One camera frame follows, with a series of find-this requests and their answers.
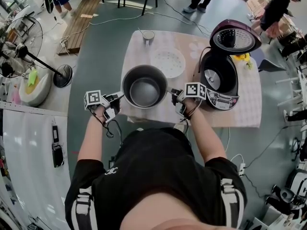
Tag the white round seat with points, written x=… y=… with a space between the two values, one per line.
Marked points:
x=40 y=93

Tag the person's right forearm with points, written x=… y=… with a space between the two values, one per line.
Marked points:
x=206 y=138

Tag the slim black device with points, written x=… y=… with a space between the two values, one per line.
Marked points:
x=55 y=133

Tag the pink checkered tablecloth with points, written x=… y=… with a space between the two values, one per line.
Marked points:
x=189 y=73

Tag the person's left forearm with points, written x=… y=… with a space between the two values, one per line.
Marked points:
x=91 y=140

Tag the wooden slatted platform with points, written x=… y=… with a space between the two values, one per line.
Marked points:
x=76 y=27

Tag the person's face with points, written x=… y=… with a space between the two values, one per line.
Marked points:
x=172 y=221

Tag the large black standing fan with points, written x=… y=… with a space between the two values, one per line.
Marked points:
x=62 y=76

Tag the white power strip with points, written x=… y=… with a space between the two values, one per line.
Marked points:
x=241 y=169

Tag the white metal rack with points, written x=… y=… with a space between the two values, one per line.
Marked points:
x=296 y=90

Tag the black t-shirt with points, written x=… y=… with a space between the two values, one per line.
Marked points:
x=156 y=166

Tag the grey chair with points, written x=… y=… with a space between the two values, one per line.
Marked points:
x=269 y=65

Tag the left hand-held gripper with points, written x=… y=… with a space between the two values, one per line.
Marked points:
x=92 y=99

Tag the wide black device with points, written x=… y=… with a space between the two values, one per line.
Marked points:
x=57 y=156

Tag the black machine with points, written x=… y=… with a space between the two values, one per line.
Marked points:
x=286 y=198

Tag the white perforated steamer tray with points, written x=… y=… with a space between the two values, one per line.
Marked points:
x=168 y=61

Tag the white cloth covered table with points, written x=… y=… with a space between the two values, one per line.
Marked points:
x=28 y=176

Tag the dark purple rice cooker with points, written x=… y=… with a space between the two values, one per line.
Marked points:
x=221 y=78

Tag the person's left hand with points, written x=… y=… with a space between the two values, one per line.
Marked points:
x=98 y=113

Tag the yellow flowers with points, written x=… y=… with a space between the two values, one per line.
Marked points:
x=244 y=57

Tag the person's right hand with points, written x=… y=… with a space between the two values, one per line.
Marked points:
x=190 y=105

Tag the grey mug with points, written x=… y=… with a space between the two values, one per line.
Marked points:
x=148 y=37

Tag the grey metal pot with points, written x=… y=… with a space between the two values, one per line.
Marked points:
x=144 y=92

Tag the green plastic item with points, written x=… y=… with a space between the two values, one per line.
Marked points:
x=32 y=77

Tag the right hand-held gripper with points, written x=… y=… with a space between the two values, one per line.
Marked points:
x=194 y=90

